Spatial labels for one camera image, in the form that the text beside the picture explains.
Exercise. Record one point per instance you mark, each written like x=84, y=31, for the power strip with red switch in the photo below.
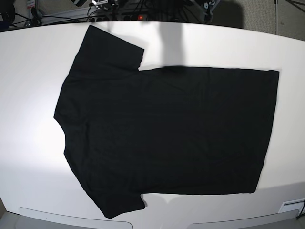
x=119, y=17

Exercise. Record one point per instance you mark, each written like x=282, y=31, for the white label sticker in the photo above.
x=292, y=205

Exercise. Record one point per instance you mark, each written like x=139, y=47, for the black graphic T-shirt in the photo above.
x=173, y=130

